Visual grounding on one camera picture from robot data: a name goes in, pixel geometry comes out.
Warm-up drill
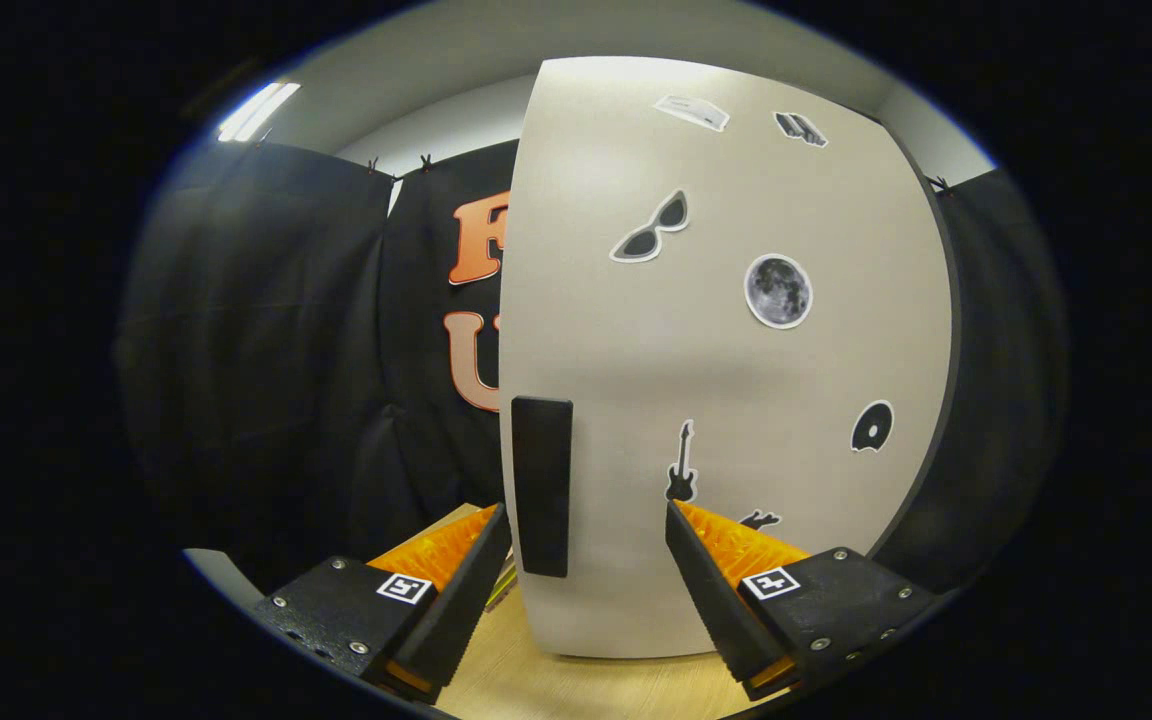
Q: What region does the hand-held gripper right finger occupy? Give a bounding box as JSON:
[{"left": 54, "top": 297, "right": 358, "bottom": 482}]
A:
[{"left": 664, "top": 500, "right": 937, "bottom": 701}]

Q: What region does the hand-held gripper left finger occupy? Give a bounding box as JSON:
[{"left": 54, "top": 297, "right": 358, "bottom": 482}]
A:
[{"left": 254, "top": 503, "right": 514, "bottom": 701}]

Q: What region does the black door handle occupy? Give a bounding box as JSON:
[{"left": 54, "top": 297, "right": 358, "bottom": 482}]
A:
[{"left": 510, "top": 395, "right": 575, "bottom": 579}]

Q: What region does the black backdrop cloth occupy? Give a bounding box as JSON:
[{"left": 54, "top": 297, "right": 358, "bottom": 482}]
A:
[{"left": 116, "top": 140, "right": 1067, "bottom": 601}]

